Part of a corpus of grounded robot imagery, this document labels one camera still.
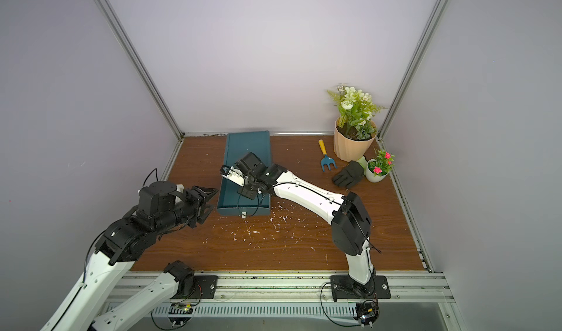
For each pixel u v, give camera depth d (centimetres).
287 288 74
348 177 101
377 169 91
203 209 58
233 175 70
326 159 110
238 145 91
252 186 59
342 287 72
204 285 74
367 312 70
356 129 100
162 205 47
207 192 60
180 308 71
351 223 45
